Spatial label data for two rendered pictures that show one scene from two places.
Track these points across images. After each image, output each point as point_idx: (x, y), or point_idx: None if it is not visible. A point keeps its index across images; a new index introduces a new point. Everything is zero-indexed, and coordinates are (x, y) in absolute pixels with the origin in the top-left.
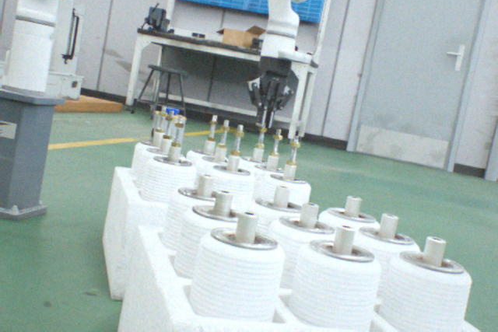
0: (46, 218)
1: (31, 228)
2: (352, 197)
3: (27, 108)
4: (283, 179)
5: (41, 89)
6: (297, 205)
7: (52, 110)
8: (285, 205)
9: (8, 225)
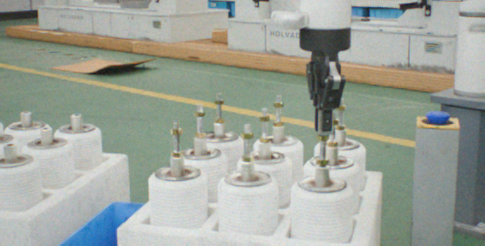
0: (455, 237)
1: (403, 228)
2: (11, 144)
3: (442, 107)
4: (164, 166)
5: (464, 89)
6: (42, 146)
7: (475, 114)
8: (41, 142)
9: (405, 220)
